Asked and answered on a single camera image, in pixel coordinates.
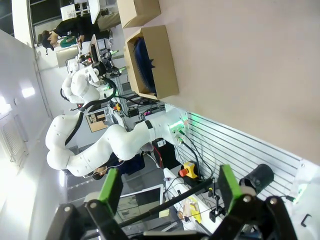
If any black cable at base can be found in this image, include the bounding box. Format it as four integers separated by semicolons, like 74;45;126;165
177;129;216;187

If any cardboard box with curved lid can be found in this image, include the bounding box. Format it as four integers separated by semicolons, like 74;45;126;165
116;0;162;29

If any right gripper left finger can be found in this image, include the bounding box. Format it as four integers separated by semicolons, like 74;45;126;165
51;167;137;240

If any grey laptop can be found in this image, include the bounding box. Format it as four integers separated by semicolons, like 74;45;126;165
113;184;179;235

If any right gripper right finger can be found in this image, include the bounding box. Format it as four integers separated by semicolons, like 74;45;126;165
216;164;300;240

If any long black rod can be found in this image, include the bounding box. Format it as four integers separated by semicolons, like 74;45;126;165
119;178;216;229

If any white wall vent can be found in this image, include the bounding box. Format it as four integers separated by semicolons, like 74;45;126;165
0;113;29;167

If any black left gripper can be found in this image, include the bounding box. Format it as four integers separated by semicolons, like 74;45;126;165
90;49;126;76

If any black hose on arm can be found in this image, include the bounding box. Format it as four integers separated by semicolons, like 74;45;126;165
65;77;118;146

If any bystander in black cap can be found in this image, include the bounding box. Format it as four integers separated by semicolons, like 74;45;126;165
41;11;122;52

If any black cylinder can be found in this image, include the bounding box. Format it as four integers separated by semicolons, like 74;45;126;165
239;163;275;195

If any yellow emergency stop button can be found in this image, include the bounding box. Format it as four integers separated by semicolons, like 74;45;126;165
177;161;199;179

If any cardboard box with flat lid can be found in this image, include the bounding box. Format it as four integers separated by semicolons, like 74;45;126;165
124;24;180;100

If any slotted aluminium base plate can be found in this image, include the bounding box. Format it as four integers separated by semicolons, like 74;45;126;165
164;103;320;204

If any black clamp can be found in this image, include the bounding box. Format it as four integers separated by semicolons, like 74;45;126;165
208;186;227;223

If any snack bag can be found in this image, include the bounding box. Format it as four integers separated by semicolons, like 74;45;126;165
177;196;203;225

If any seated person with earphones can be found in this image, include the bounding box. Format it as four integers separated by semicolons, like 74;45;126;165
91;152;146;181

